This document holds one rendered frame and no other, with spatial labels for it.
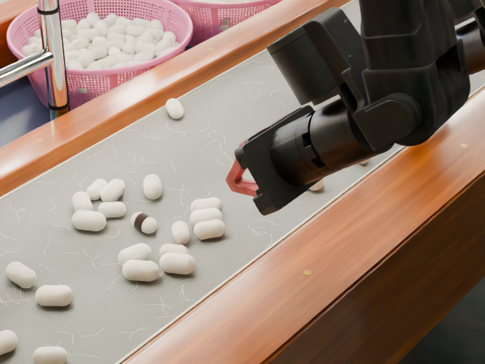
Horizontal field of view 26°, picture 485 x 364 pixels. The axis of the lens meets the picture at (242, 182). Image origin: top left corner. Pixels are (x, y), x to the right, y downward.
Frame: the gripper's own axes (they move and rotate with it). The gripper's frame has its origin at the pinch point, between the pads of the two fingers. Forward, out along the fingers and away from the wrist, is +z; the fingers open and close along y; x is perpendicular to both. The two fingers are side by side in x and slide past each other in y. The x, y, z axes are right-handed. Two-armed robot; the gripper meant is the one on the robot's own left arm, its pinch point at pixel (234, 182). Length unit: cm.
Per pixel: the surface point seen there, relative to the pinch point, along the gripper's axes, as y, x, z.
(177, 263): 3.8, 4.8, 9.9
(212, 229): -3.2, 4.1, 11.0
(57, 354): 20.8, 5.3, 9.6
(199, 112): -23.1, -7.4, 27.0
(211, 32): -47, -17, 43
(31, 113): -16, -19, 51
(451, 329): -85, 56, 66
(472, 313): -93, 57, 66
